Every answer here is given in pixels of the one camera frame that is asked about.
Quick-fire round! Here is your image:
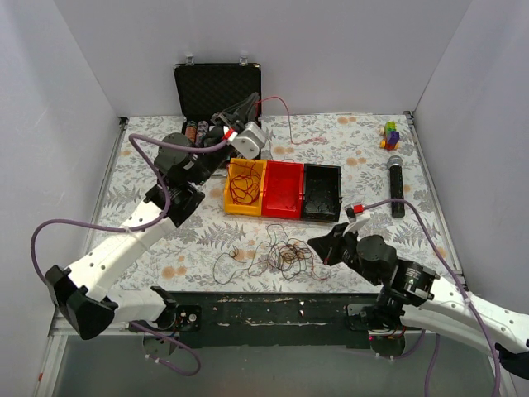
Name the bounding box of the bright red wire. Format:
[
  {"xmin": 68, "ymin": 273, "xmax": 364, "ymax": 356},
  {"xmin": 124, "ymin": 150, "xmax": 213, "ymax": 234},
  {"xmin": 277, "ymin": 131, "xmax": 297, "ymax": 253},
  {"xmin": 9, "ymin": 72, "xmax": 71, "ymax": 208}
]
[{"xmin": 255, "ymin": 95, "xmax": 327, "ymax": 146}]

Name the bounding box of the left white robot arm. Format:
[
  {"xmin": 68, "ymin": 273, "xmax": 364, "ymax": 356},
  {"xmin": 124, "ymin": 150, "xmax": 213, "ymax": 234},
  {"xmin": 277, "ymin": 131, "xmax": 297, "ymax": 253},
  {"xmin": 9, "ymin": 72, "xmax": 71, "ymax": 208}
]
[{"xmin": 44, "ymin": 93, "xmax": 266, "ymax": 340}]

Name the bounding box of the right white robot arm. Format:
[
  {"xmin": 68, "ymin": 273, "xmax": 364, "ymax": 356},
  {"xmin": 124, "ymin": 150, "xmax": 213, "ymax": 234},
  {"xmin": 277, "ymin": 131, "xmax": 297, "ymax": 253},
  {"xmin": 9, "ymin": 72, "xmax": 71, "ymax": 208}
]
[{"xmin": 307, "ymin": 223, "xmax": 528, "ymax": 379}]

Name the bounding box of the black poker chip case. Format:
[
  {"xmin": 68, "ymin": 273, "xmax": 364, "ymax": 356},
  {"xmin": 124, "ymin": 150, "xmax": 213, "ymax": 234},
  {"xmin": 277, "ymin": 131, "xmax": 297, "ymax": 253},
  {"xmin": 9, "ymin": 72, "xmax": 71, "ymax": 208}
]
[{"xmin": 174, "ymin": 63, "xmax": 262, "ymax": 136}]

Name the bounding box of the black plastic bin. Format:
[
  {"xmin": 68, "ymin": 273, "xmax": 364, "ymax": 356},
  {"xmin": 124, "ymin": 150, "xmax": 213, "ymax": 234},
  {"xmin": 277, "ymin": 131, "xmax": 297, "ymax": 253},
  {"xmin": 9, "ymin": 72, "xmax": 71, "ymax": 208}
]
[{"xmin": 301, "ymin": 164, "xmax": 342, "ymax": 222}]

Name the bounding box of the yellow plastic bin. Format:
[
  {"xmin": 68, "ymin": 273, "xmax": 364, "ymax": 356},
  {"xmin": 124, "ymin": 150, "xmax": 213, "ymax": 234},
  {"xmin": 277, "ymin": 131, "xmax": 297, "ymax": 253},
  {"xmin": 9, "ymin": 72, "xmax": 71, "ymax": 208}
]
[{"xmin": 224, "ymin": 159, "xmax": 267, "ymax": 217}]

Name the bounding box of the floral table mat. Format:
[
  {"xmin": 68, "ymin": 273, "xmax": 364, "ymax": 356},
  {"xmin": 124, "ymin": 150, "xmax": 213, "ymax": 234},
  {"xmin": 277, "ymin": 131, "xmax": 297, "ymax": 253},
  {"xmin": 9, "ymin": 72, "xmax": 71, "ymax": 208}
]
[{"xmin": 117, "ymin": 114, "xmax": 461, "ymax": 293}]

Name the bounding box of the red plastic bin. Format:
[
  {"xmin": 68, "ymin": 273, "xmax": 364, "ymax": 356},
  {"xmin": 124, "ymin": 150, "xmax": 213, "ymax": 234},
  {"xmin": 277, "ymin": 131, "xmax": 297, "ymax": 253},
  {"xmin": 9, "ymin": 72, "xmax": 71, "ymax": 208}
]
[{"xmin": 261, "ymin": 160, "xmax": 304, "ymax": 219}]

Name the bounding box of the black microphone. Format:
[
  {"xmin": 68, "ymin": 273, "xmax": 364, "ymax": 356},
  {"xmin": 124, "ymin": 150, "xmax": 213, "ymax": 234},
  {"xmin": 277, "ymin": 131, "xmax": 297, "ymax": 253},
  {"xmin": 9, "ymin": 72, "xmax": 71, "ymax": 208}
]
[{"xmin": 387, "ymin": 155, "xmax": 405, "ymax": 219}]

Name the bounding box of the colourful toy block figure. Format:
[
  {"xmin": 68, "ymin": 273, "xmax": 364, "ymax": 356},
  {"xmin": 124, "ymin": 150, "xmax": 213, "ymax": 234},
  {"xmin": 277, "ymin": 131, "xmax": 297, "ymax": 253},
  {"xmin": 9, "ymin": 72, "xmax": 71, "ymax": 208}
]
[{"xmin": 379, "ymin": 122, "xmax": 400, "ymax": 151}]

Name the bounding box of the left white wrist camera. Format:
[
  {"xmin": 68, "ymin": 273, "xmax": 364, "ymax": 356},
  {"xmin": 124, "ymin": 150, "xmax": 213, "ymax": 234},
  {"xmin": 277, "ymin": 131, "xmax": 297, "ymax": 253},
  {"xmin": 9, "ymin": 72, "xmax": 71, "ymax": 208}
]
[{"xmin": 223, "ymin": 122, "xmax": 267, "ymax": 160}]

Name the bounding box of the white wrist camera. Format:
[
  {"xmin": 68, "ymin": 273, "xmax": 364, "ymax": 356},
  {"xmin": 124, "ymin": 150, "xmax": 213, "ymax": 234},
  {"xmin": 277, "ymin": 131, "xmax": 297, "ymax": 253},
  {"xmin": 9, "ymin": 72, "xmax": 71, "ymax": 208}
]
[
  {"xmin": 223, "ymin": 122, "xmax": 267, "ymax": 160},
  {"xmin": 344, "ymin": 203, "xmax": 371, "ymax": 234}
]

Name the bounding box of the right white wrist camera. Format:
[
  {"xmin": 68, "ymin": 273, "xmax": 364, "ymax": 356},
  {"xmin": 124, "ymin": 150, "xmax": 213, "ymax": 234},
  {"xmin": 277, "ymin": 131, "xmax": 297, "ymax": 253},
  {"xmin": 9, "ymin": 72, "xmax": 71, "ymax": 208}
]
[{"xmin": 344, "ymin": 203, "xmax": 371, "ymax": 234}]

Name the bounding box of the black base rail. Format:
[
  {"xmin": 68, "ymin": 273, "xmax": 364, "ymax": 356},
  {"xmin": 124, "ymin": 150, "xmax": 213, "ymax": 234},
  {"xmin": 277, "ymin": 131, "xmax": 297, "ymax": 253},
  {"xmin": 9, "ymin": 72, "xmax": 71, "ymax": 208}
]
[{"xmin": 127, "ymin": 291, "xmax": 427, "ymax": 351}]

